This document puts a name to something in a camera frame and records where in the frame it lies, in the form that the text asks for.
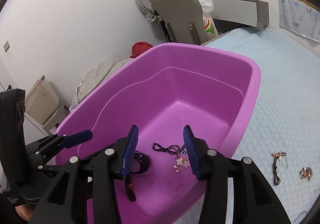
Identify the grey white desk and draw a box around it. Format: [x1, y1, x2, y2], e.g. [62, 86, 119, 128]
[200, 0, 269, 36]

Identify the purple plastic basin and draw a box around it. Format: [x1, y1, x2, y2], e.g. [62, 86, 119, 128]
[54, 42, 262, 224]

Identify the red plastic basket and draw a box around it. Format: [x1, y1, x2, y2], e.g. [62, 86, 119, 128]
[130, 42, 154, 59]

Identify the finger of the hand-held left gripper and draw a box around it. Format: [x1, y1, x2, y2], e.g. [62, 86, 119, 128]
[25, 130, 93, 162]

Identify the beige ribbed bin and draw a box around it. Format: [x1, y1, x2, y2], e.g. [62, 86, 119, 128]
[24, 75, 60, 124]

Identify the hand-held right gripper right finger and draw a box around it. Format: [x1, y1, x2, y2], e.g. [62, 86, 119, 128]
[183, 125, 292, 224]

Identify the person's left hand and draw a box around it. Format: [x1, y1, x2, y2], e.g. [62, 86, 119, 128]
[15, 205, 34, 223]

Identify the brown cord necklace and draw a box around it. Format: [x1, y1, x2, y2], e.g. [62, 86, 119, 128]
[270, 151, 288, 186]

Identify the black wrist watch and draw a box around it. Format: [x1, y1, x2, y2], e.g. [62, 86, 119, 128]
[124, 150, 152, 202]

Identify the beige cloth pile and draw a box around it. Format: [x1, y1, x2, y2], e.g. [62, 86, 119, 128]
[69, 58, 135, 112]

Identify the grey chair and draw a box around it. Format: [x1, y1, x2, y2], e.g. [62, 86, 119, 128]
[148, 0, 209, 46]

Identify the black cord pendant necklace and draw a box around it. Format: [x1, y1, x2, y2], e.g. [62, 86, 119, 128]
[152, 142, 183, 157]

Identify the blue cloud print cloth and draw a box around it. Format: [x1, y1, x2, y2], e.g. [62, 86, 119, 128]
[278, 0, 320, 43]

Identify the white plastic bag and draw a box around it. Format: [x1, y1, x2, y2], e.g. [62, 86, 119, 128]
[200, 0, 218, 40]

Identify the brown beaded bracelet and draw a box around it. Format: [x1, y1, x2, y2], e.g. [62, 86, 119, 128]
[299, 167, 313, 179]

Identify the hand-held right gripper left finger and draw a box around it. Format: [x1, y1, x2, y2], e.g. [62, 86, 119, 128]
[29, 125, 139, 224]

